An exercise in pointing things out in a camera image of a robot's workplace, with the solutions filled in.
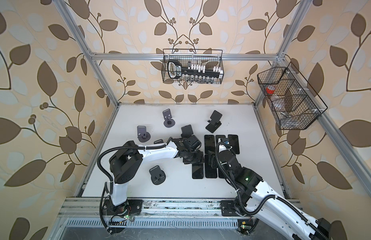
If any black square stand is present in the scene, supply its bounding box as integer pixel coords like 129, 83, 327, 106
181, 125, 194, 138
206, 110, 223, 133

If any black phone stand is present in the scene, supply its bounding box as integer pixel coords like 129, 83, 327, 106
204, 135, 216, 155
215, 135, 226, 143

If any black phone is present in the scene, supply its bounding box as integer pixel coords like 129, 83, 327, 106
218, 168, 225, 179
192, 164, 204, 180
205, 155, 218, 179
228, 135, 240, 155

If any grey round stand front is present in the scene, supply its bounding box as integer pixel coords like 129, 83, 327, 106
149, 165, 166, 186

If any grey round stand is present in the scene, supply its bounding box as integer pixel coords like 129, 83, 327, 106
149, 165, 166, 186
153, 139, 164, 145
137, 126, 151, 143
162, 109, 175, 128

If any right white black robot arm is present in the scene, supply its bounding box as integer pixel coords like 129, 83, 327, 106
215, 139, 331, 240

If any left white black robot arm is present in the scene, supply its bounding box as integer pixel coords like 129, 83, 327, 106
96, 135, 204, 209

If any grey round stand middle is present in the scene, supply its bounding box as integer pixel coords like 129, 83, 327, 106
153, 139, 164, 145

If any grey round stand far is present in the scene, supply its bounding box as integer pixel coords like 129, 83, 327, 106
162, 109, 175, 128

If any grey round stand left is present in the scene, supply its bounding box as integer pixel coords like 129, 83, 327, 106
137, 126, 151, 143

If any black tool with vials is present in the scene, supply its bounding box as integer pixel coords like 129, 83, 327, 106
166, 60, 224, 79

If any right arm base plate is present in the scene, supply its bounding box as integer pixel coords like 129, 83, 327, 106
220, 200, 243, 217

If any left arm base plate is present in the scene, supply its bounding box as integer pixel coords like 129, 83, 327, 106
100, 199, 143, 216

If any black wire basket right wall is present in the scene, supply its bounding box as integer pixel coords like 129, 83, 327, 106
257, 62, 328, 130

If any black wire basket wall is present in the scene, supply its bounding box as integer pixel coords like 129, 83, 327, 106
257, 62, 328, 130
161, 48, 225, 85

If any black wire basket back wall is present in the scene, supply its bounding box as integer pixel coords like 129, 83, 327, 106
161, 48, 225, 85

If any aluminium rail front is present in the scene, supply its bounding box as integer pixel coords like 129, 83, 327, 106
58, 197, 238, 218

